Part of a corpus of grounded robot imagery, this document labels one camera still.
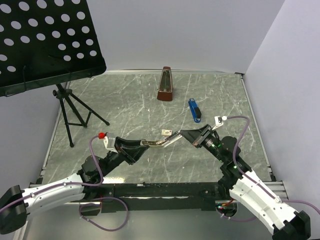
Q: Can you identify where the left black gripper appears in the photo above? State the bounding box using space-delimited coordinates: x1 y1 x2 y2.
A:
99 135 149 177

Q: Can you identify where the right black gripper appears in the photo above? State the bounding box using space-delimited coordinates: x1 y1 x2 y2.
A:
180 123 227 162

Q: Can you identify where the small beige white stapler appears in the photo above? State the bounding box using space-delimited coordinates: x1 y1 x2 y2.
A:
140 131 183 148

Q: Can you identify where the blue metal stapler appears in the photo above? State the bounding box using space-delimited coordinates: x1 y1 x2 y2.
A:
188 98 202 123

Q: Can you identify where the white staple box sleeve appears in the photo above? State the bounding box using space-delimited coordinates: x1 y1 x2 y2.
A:
161 129 173 137

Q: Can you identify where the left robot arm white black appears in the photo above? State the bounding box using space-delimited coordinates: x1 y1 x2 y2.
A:
0 132 149 235

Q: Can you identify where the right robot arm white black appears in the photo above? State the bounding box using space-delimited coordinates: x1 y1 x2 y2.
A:
179 125 311 240

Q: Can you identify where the brown wooden metronome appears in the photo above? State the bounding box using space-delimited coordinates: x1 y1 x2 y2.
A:
157 66 173 102

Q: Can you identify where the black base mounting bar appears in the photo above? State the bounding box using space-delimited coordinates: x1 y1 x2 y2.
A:
74 182 231 213

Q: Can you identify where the black music stand tripod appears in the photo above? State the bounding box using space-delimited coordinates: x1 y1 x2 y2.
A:
52 83 110 148

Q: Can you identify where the black perforated music stand desk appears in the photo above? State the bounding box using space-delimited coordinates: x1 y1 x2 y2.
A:
0 0 107 97

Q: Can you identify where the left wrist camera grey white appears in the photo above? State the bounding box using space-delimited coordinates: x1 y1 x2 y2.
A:
98 132 117 153

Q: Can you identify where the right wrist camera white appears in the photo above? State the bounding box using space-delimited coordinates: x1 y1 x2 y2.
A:
212 115 228 131

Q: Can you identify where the aluminium frame rail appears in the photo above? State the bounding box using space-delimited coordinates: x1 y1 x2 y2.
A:
29 181 289 200

